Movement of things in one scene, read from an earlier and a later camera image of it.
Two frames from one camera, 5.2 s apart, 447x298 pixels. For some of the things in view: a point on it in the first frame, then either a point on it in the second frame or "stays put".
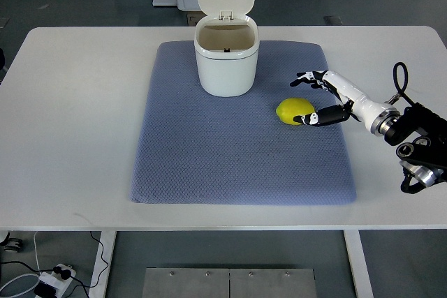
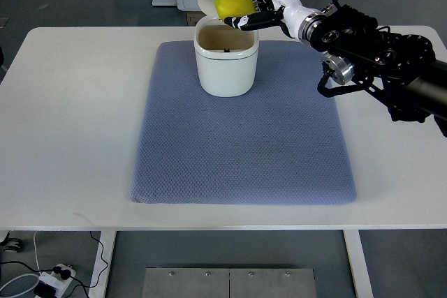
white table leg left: (108, 239) stays put
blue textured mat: (198, 149) stays put
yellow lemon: (291, 107) -> (232, 3)
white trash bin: (226, 41) stays put
